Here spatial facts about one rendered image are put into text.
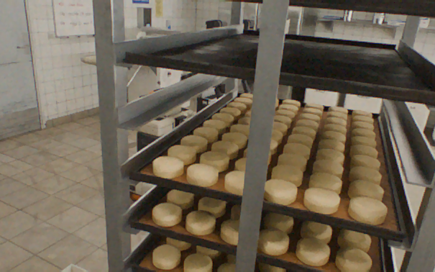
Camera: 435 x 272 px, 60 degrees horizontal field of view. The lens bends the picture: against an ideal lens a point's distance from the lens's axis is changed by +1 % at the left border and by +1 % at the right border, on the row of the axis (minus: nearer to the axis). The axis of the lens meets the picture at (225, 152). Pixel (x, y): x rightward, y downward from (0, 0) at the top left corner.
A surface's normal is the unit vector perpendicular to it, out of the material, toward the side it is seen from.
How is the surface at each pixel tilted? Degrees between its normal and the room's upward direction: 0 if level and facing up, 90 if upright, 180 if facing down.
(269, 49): 90
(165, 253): 0
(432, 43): 90
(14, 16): 90
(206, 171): 0
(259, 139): 90
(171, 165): 0
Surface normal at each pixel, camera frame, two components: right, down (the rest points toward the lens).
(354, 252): 0.07, -0.92
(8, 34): 0.87, 0.25
